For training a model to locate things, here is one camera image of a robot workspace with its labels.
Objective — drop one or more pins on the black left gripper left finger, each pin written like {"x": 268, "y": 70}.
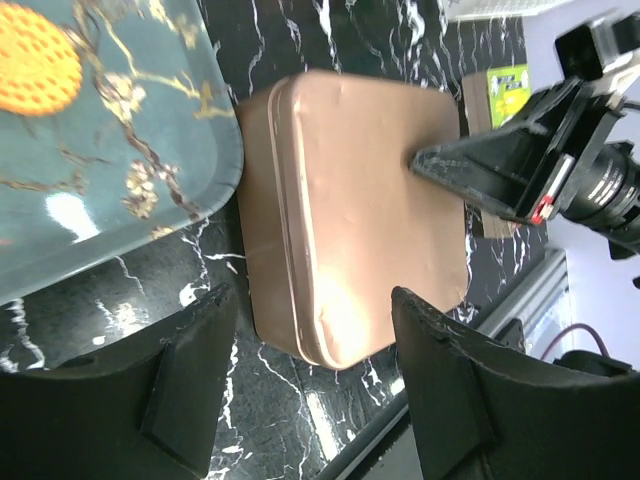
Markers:
{"x": 143, "y": 407}

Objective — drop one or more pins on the floral blue serving tray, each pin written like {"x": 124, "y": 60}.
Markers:
{"x": 149, "y": 145}

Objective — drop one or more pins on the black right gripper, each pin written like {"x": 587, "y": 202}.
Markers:
{"x": 556, "y": 161}

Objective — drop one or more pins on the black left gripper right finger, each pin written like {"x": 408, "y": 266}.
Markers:
{"x": 482, "y": 410}

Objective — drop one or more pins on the rose gold tin lid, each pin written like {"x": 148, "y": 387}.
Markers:
{"x": 357, "y": 221}

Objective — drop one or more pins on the green comic booklet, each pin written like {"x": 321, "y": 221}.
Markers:
{"x": 493, "y": 97}

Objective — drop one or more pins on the white file organizer rack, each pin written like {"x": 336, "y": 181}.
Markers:
{"x": 468, "y": 10}

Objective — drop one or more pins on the orange round cookie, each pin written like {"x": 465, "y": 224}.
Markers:
{"x": 41, "y": 73}

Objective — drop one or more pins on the rose gold tin box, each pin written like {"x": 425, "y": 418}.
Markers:
{"x": 264, "y": 225}

